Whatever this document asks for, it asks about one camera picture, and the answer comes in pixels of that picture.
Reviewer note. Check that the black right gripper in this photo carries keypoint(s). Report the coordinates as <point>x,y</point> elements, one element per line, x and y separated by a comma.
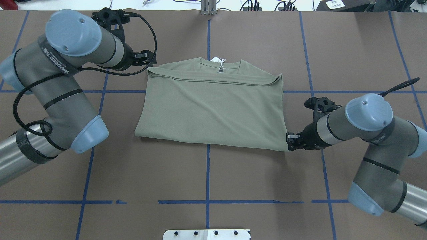
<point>310,136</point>

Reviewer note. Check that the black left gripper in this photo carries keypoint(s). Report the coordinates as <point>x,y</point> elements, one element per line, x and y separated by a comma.
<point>128,60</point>

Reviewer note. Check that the olive green long-sleeve shirt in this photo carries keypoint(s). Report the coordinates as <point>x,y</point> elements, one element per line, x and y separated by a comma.
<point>189,101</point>

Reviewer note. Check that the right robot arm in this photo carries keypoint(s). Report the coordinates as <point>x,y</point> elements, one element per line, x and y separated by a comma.
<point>376,187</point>

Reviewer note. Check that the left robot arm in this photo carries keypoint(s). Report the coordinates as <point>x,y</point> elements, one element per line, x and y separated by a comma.
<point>52,110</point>

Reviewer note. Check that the white neck hang tag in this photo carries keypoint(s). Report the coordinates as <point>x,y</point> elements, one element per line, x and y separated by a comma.
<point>220,61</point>

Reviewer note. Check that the black box with label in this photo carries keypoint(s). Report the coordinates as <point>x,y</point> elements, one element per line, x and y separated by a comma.
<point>342,5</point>

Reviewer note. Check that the red object at corner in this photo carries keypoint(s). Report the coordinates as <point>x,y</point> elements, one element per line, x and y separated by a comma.
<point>8,5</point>

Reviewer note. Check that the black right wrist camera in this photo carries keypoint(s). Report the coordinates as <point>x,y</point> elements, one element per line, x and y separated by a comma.
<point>321,106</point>

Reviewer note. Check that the white metal base plate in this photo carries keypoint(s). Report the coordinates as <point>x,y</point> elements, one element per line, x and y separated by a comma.
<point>207,234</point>

